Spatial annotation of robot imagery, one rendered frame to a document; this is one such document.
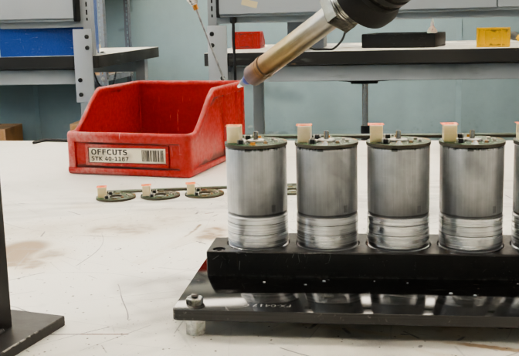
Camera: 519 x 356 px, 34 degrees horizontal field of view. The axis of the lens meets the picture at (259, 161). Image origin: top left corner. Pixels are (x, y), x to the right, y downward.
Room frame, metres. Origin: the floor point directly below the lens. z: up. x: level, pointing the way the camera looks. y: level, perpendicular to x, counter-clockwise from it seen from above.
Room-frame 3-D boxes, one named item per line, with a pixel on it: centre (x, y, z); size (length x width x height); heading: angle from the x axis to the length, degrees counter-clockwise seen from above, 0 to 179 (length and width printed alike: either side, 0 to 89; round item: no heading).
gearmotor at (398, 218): (0.32, -0.05, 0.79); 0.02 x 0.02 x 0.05
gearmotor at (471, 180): (0.32, -0.08, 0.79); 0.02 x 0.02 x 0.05
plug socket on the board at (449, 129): (0.32, -0.07, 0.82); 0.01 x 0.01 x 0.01; 82
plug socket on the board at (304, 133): (0.33, -0.02, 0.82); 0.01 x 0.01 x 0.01; 82
